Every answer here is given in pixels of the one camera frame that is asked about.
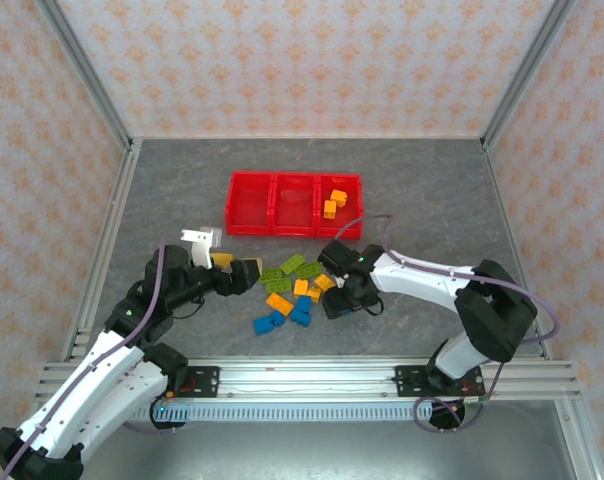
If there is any aluminium mounting beam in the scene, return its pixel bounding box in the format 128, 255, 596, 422
35, 355, 583, 402

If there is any grey metal base sheet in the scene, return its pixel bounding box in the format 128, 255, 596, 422
76, 419, 573, 480

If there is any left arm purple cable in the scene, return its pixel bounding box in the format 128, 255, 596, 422
0, 243, 176, 480

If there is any left gripper thin black cable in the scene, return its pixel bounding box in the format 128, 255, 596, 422
174, 292, 209, 321

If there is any aluminium table side rail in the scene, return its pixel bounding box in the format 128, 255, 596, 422
480, 138, 554, 361
61, 138, 144, 362

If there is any grey slotted cable duct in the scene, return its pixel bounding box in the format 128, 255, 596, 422
131, 401, 436, 422

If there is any aluminium frame post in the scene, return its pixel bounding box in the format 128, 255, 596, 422
481, 0, 581, 151
34, 0, 136, 151

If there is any aluminium frame leg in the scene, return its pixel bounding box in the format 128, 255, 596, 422
556, 399, 603, 480

